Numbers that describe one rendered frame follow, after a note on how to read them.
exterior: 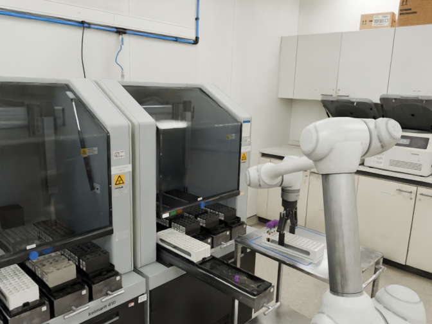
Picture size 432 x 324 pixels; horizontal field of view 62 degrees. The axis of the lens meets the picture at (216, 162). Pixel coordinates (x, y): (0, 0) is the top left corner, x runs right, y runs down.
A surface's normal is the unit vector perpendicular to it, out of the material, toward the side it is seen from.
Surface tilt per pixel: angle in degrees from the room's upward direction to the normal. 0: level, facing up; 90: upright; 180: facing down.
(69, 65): 90
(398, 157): 90
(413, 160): 90
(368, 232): 90
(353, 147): 80
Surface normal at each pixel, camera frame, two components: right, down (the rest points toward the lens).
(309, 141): -0.95, -0.07
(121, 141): 0.73, 0.16
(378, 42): -0.68, 0.13
